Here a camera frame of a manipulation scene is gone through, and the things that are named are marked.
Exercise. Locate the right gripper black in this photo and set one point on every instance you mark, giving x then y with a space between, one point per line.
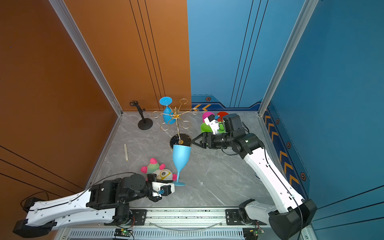
206 136

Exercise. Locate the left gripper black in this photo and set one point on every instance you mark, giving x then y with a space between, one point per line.
152 178

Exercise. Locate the green wine glass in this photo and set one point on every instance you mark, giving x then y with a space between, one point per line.
205 128
221 129

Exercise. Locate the light blue wine glass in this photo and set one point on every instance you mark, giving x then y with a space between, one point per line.
181 156

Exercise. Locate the pink wine glass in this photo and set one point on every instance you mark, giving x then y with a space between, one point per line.
206 115

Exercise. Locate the red wine glass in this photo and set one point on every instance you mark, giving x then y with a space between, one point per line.
220 116

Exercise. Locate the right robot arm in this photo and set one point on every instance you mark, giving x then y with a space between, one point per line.
290 212

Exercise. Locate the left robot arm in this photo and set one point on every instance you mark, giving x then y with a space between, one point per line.
107 203

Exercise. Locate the gold wine glass rack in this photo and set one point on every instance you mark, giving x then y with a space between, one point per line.
177 114

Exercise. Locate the plush toy with glasses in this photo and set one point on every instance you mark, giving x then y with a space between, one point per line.
160 170

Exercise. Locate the wooden ruler stick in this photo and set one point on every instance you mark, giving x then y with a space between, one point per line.
126 152

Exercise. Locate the black phone stand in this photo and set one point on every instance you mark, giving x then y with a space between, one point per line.
144 123

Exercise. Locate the left circuit board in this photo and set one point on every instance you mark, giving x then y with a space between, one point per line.
123 234

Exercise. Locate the circuit board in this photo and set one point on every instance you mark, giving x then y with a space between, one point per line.
251 234
123 234

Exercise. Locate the right circuit board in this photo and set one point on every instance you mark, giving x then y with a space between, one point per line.
251 234

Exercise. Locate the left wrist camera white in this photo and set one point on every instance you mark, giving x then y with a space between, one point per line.
162 189

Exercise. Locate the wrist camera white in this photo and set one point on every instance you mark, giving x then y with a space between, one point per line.
213 123
162 189

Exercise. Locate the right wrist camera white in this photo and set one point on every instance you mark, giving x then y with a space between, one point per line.
213 123

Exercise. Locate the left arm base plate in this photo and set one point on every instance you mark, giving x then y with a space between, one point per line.
137 217

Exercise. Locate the aluminium front rail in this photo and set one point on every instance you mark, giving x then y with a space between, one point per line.
195 223

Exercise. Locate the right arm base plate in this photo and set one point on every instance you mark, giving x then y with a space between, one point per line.
239 217

